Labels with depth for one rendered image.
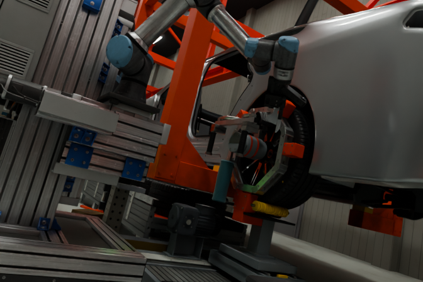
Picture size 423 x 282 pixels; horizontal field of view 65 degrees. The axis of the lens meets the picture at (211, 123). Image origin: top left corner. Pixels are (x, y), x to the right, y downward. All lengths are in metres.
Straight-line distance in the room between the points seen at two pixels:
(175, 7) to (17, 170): 0.91
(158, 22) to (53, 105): 0.51
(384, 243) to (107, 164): 5.13
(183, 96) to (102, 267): 1.35
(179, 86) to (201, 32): 0.45
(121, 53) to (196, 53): 1.17
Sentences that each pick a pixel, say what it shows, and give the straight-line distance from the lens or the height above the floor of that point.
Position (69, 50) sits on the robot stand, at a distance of 1.62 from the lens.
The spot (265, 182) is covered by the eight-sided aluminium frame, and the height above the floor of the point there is 0.65.
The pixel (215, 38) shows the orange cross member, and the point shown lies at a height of 2.64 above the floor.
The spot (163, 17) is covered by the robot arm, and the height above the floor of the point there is 1.15.
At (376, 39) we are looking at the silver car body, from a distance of 1.90.
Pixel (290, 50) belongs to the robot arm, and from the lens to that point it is 1.24.
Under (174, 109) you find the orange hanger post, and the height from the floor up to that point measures 1.01.
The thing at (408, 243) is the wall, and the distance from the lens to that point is 6.08.
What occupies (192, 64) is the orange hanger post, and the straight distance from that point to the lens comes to 2.43.
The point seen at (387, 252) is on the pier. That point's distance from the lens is 6.03.
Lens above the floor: 0.54
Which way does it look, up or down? 11 degrees up
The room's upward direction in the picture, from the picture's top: 14 degrees clockwise
